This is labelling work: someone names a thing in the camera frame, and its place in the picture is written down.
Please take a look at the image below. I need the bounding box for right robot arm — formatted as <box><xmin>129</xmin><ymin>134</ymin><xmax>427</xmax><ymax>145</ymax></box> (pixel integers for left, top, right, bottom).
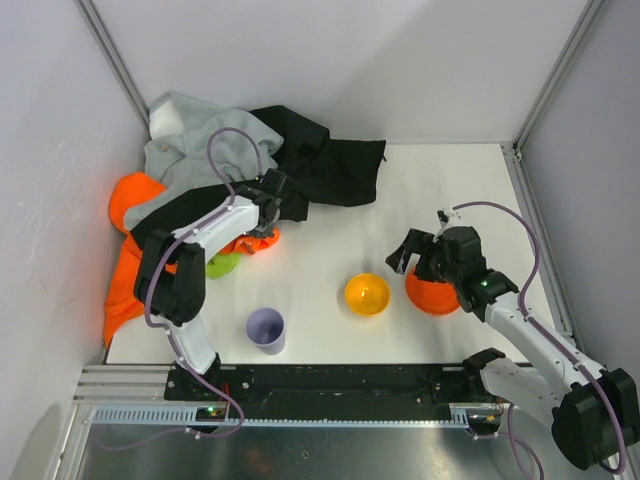
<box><xmin>385</xmin><ymin>226</ymin><xmax>639</xmax><ymax>474</ymax></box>

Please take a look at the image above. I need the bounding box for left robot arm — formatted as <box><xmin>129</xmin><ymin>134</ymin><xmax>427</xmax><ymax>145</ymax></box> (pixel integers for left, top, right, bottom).
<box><xmin>134</xmin><ymin>169</ymin><xmax>298</xmax><ymax>375</ymax></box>

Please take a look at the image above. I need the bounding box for orange bowl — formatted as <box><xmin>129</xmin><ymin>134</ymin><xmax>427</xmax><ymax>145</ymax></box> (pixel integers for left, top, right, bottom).
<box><xmin>405</xmin><ymin>269</ymin><xmax>460</xmax><ymax>316</ymax></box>

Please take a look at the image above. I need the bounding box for black cloth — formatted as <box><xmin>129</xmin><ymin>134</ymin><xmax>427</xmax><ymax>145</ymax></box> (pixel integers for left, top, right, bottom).
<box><xmin>130</xmin><ymin>105</ymin><xmax>386</xmax><ymax>248</ymax></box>

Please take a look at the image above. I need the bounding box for lilac cup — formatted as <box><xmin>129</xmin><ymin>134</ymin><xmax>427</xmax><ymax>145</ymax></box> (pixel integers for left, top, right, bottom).
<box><xmin>245</xmin><ymin>307</ymin><xmax>285</xmax><ymax>355</ymax></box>

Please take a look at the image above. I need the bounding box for orange cloth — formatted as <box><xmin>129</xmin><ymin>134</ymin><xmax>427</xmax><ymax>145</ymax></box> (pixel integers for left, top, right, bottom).
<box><xmin>103</xmin><ymin>171</ymin><xmax>281</xmax><ymax>347</ymax></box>

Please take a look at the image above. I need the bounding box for grey hoodie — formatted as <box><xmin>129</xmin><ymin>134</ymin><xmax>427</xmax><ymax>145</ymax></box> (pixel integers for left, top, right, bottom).
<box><xmin>125</xmin><ymin>92</ymin><xmax>284</xmax><ymax>227</ymax></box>

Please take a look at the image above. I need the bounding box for lime green cloth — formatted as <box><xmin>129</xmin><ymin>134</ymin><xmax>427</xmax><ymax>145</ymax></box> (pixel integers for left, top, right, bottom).
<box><xmin>205</xmin><ymin>253</ymin><xmax>242</xmax><ymax>279</ymax></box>

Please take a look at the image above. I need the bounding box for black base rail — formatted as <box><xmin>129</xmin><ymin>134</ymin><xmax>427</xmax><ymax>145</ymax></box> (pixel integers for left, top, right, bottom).
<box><xmin>164</xmin><ymin>362</ymin><xmax>521</xmax><ymax>422</ymax></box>

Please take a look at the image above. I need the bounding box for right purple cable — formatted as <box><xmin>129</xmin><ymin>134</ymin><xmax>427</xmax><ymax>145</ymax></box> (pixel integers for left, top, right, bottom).
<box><xmin>452</xmin><ymin>200</ymin><xmax>629</xmax><ymax>480</ymax></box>

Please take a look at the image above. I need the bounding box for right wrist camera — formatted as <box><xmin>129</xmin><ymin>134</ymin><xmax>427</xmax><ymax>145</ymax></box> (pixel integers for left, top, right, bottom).
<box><xmin>435</xmin><ymin>207</ymin><xmax>464</xmax><ymax>237</ymax></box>

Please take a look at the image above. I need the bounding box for yellow bowl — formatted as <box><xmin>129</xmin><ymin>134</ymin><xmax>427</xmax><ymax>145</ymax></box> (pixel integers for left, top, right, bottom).
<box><xmin>344</xmin><ymin>273</ymin><xmax>391</xmax><ymax>317</ymax></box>

